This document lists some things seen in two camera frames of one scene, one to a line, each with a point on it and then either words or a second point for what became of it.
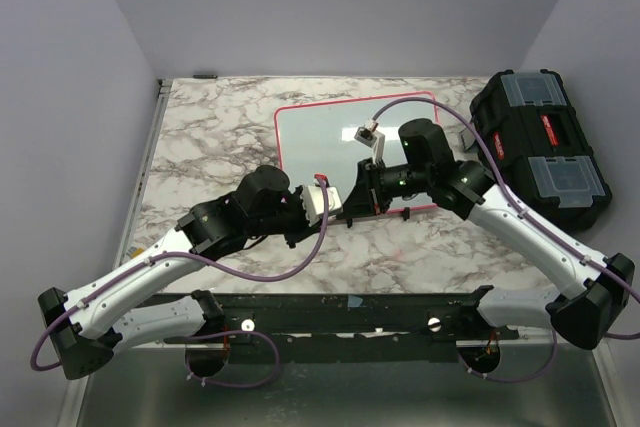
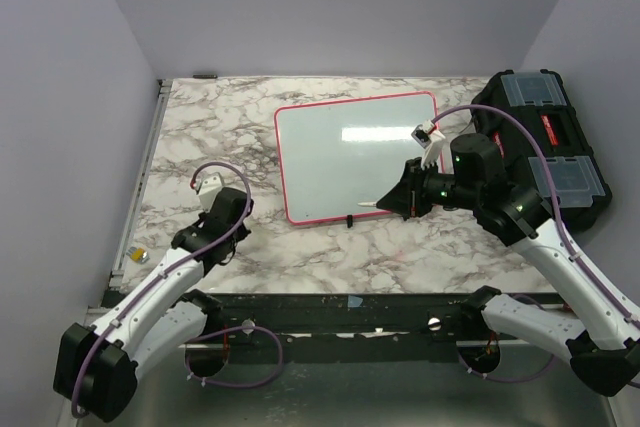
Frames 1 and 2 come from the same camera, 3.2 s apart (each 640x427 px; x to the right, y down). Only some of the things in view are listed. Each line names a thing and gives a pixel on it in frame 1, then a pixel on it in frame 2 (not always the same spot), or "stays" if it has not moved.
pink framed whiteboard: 319,142 stays
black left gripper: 304,229 to 243,232
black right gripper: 367,196 to 399,198
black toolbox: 542,154 stays
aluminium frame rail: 147,153 stays
